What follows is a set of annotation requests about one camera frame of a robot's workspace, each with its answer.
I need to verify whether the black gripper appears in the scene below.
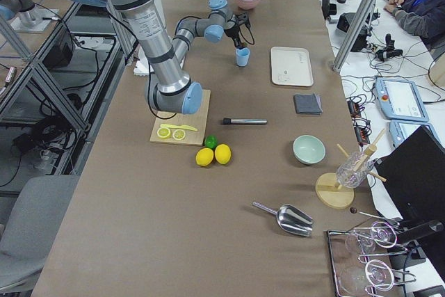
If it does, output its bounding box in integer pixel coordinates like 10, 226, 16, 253
225, 22, 244, 49

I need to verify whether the steel muddler black tip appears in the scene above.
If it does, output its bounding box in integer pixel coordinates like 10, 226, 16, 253
222, 118, 268, 125

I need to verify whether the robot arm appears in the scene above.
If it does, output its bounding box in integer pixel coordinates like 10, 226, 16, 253
71, 0, 249, 114

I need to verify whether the light blue plastic cup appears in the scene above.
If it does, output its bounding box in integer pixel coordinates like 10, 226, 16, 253
235, 47, 250, 67

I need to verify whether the wooden cup tree stand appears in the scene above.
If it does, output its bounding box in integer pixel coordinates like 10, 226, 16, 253
316, 129, 387, 209

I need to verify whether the steel ice scoop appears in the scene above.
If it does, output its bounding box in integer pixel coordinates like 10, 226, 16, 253
252, 202, 314, 237

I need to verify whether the cream rabbit tray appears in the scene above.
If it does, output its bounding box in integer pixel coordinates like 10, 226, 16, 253
270, 47, 314, 87

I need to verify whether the wooden cutting board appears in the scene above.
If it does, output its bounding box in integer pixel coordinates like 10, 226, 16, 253
149, 90, 211, 146

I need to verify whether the grey folded cloth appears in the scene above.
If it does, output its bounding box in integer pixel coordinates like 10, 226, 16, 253
293, 93, 323, 115

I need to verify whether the green lime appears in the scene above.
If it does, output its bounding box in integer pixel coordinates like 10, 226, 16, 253
204, 135, 218, 150

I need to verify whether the lemon slice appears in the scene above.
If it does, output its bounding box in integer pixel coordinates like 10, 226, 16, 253
172, 129, 186, 141
156, 127, 172, 139

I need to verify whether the yellow plastic knife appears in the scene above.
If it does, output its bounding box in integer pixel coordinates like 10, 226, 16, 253
160, 123, 198, 131

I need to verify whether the yellow lemon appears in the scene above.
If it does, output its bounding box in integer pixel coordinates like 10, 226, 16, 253
214, 144, 232, 165
195, 147, 214, 167

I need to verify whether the mint green bowl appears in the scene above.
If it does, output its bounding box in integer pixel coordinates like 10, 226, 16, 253
293, 134, 326, 165

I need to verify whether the teach pendant tablet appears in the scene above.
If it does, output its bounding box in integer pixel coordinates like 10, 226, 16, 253
389, 120, 439, 148
374, 77, 429, 122

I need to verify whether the clear glass on stand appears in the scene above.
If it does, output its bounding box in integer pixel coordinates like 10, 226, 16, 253
336, 152, 373, 188

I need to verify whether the seated person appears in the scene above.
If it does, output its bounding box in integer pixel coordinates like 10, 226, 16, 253
384, 0, 444, 47

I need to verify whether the black monitor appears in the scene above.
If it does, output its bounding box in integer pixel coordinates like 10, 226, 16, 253
375, 126, 444, 223

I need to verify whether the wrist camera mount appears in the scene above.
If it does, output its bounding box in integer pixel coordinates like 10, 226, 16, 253
235, 13, 251, 29

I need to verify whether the aluminium frame post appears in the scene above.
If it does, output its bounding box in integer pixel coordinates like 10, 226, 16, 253
332, 0, 375, 72

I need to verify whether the wire glass rack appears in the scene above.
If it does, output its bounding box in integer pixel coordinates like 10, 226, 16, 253
326, 220, 416, 296

